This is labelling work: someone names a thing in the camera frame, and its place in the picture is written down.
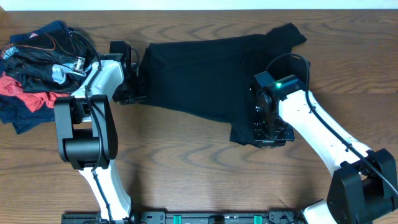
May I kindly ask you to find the black polo shirt with logo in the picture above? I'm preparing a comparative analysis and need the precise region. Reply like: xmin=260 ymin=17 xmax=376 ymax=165
xmin=139 ymin=23 xmax=307 ymax=146

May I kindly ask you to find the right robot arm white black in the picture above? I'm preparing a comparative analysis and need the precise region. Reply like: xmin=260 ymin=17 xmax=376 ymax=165
xmin=251 ymin=72 xmax=397 ymax=223

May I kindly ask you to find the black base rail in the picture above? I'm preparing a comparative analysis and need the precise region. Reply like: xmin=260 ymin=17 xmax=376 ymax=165
xmin=60 ymin=208 xmax=307 ymax=224

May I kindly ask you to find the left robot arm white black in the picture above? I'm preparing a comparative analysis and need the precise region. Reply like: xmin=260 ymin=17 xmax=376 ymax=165
xmin=54 ymin=40 xmax=146 ymax=223

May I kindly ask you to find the left black cable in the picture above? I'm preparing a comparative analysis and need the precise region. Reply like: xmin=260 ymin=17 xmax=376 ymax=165
xmin=67 ymin=27 xmax=141 ymax=224

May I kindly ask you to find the red garment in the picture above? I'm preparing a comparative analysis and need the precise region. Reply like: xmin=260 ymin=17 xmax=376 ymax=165
xmin=1 ymin=72 xmax=70 ymax=112

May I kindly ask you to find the navy blue garment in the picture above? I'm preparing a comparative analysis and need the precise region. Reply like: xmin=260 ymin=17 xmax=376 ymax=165
xmin=1 ymin=21 xmax=76 ymax=134

